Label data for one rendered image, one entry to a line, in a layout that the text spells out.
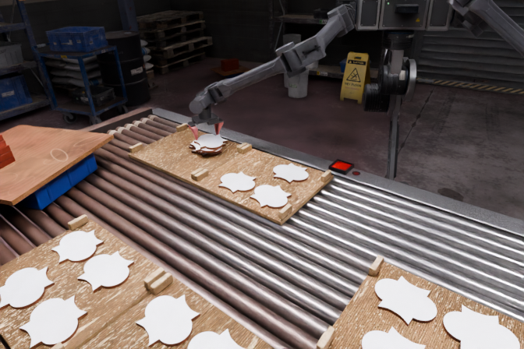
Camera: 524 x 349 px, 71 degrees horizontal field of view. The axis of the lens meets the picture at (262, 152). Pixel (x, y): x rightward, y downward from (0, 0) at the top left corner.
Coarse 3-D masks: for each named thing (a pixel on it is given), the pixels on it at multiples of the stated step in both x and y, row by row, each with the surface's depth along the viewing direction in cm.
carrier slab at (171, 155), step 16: (160, 144) 169; (176, 144) 168; (240, 144) 166; (144, 160) 155; (160, 160) 155; (176, 160) 154; (192, 160) 154; (208, 160) 154; (224, 160) 153; (176, 176) 144
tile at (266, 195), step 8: (256, 192) 129; (264, 192) 129; (272, 192) 129; (280, 192) 129; (256, 200) 127; (264, 200) 125; (272, 200) 125; (280, 200) 125; (272, 208) 122; (280, 208) 122
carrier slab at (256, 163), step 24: (216, 168) 148; (240, 168) 147; (264, 168) 146; (312, 168) 145; (216, 192) 132; (240, 192) 132; (288, 192) 131; (312, 192) 130; (264, 216) 120; (288, 216) 119
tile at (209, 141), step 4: (200, 136) 162; (204, 136) 162; (208, 136) 162; (212, 136) 162; (216, 136) 162; (220, 136) 162; (196, 140) 159; (200, 140) 159; (204, 140) 159; (208, 140) 159; (212, 140) 159; (216, 140) 158; (220, 140) 158; (224, 140) 158; (200, 144) 156; (204, 144) 155; (208, 144) 155; (212, 144) 155; (216, 144) 155; (220, 144) 155; (200, 148) 154; (208, 148) 153; (212, 148) 153; (216, 148) 153
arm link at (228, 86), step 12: (288, 48) 126; (276, 60) 130; (252, 72) 137; (264, 72) 134; (276, 72) 133; (288, 72) 131; (300, 72) 129; (216, 84) 149; (228, 84) 144; (240, 84) 142; (216, 96) 150; (228, 96) 148
